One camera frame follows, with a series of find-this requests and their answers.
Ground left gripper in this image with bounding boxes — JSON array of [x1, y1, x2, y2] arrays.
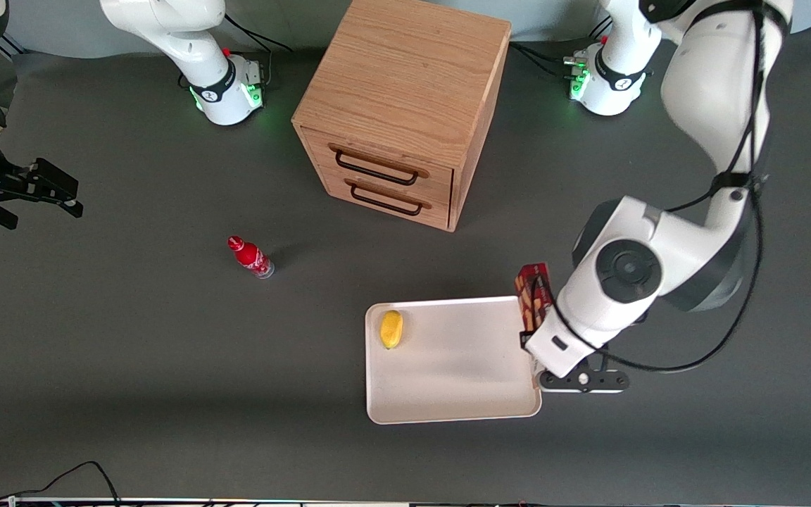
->
[[520, 276, 595, 380]]

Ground red cookie box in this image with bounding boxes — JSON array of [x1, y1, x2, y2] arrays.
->
[[514, 262, 555, 334]]

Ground cream plastic tray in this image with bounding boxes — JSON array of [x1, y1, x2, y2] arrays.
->
[[365, 295, 543, 425]]

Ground yellow lemon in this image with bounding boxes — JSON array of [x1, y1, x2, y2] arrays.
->
[[379, 310, 404, 350]]

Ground red plastic soda bottle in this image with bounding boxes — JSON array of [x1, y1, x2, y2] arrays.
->
[[227, 235, 276, 280]]

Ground wooden drawer front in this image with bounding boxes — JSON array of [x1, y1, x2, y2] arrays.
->
[[299, 127, 455, 206], [321, 171, 453, 232]]

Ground wooden drawer cabinet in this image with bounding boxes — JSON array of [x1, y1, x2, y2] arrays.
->
[[291, 0, 513, 233]]

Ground black metal drawer handle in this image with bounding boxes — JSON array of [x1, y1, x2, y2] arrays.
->
[[328, 143, 429, 187], [345, 178, 432, 217]]

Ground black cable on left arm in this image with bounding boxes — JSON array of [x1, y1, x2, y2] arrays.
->
[[574, 0, 772, 374]]

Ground black cables at left arm base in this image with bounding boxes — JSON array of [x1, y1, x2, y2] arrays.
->
[[510, 21, 614, 80]]

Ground black cables at arm base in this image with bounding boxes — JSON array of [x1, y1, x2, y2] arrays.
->
[[510, 21, 614, 80], [179, 13, 295, 91]]

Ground black cables at right arm base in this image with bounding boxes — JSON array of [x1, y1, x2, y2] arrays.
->
[[179, 13, 295, 91]]

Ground black cable at table edge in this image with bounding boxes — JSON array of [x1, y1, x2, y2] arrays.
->
[[0, 461, 122, 505]]

